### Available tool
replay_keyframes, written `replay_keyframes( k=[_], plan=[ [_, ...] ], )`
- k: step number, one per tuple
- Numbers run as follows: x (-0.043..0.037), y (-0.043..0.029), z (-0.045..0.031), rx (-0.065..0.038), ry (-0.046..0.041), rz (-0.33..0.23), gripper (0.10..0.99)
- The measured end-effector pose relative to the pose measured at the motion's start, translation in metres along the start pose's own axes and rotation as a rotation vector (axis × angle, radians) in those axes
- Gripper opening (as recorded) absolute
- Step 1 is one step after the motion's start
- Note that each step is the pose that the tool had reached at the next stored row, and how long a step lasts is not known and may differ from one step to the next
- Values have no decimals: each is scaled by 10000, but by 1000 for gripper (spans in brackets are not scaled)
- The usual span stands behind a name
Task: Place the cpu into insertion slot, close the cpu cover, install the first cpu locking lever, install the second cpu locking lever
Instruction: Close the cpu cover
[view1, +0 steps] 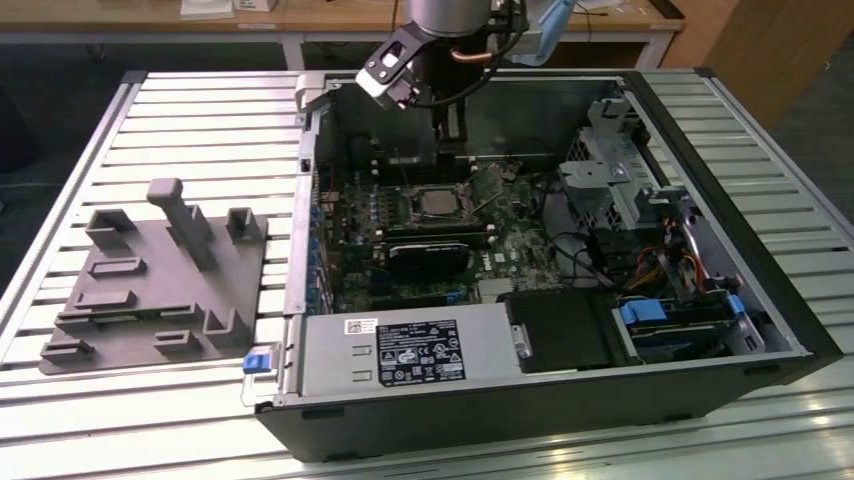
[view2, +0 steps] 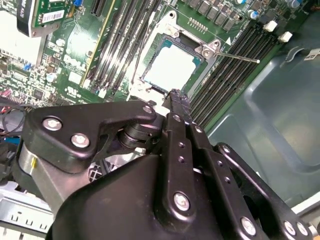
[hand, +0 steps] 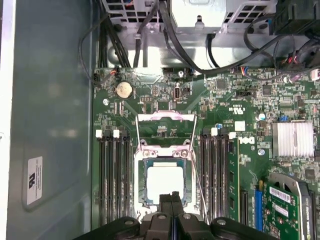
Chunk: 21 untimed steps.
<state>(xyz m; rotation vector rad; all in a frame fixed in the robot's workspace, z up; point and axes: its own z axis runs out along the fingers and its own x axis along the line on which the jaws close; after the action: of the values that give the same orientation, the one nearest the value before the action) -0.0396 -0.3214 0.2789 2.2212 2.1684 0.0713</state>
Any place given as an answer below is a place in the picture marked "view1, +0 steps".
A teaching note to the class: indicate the silver square CPU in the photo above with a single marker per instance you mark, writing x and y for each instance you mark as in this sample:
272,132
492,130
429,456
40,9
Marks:
440,200

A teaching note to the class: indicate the CPU socket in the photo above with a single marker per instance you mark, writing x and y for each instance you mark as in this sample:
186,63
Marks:
416,216

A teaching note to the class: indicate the black RAM slot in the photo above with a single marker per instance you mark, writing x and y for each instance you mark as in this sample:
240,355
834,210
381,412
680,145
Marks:
433,235
433,228

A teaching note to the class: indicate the wooden desk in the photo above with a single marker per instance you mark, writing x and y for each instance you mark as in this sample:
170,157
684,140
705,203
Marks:
266,22

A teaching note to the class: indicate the grey metal drive cage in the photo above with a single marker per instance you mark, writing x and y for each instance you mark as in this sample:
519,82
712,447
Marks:
587,185

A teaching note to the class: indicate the white cardboard box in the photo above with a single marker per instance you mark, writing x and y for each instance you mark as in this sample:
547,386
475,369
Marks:
206,9
254,5

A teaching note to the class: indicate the green motherboard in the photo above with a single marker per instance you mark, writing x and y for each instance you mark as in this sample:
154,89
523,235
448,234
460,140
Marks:
527,240

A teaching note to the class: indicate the black graphics card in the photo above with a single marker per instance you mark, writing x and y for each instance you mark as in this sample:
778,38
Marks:
427,260

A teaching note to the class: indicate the small silver heat sink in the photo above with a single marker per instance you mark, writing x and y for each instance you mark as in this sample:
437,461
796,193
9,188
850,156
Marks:
493,290

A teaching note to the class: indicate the wooden cabinet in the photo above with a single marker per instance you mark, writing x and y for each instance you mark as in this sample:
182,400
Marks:
787,50

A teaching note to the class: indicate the black plastic fan shroud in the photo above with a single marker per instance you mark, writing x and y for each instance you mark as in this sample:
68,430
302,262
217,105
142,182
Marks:
560,330

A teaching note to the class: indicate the silver power supply unit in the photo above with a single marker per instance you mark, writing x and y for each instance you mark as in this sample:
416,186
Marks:
333,340

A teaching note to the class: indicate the hard disk in blue carrier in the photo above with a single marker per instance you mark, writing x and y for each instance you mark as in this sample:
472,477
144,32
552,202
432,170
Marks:
640,312

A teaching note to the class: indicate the grey plastic parts rack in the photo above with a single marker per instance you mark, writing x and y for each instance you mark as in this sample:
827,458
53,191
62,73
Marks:
153,280

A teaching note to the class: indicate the blue bay clip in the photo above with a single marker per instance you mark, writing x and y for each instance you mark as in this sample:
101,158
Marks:
735,306

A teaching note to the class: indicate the blue case latch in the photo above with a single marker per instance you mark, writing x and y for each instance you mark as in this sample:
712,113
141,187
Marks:
256,361

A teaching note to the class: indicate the black open PC case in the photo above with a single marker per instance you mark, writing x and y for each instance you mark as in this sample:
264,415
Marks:
467,425

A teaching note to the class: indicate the pale blue wrist mount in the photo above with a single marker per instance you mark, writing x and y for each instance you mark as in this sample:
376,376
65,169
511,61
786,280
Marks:
548,30

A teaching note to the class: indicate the grey plastic bay bracket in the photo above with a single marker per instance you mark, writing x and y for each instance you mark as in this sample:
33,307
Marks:
608,111

